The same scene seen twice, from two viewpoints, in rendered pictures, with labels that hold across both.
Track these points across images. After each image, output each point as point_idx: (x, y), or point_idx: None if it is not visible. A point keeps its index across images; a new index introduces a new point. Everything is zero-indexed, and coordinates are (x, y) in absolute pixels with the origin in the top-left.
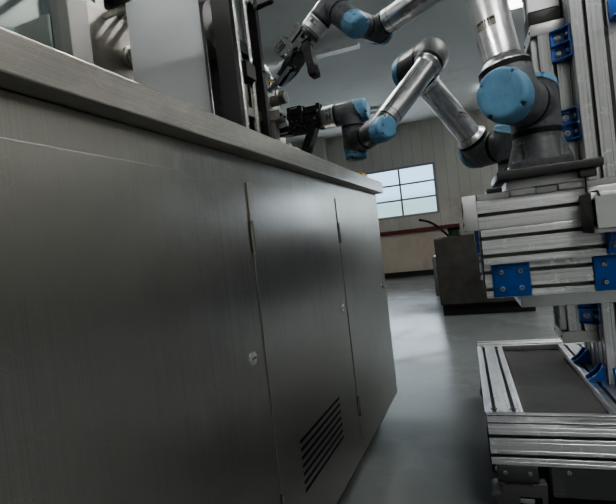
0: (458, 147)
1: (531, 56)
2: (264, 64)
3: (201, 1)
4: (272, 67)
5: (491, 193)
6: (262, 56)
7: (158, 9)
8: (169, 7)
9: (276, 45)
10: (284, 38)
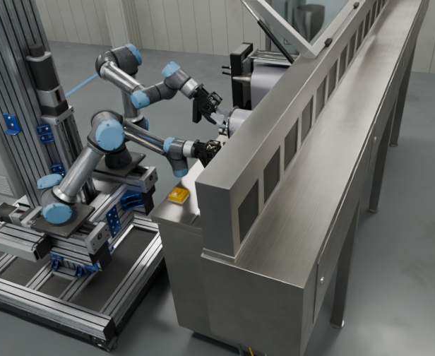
0: (75, 201)
1: (75, 122)
2: (231, 109)
3: (266, 62)
4: (225, 111)
5: (143, 166)
6: (232, 99)
7: (289, 65)
8: (282, 66)
9: (219, 97)
10: (213, 92)
